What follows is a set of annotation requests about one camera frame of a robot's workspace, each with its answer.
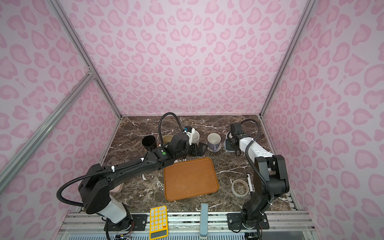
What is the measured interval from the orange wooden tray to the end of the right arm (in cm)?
17

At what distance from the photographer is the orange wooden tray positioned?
32.9 inches

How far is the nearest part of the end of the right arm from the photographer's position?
678mm
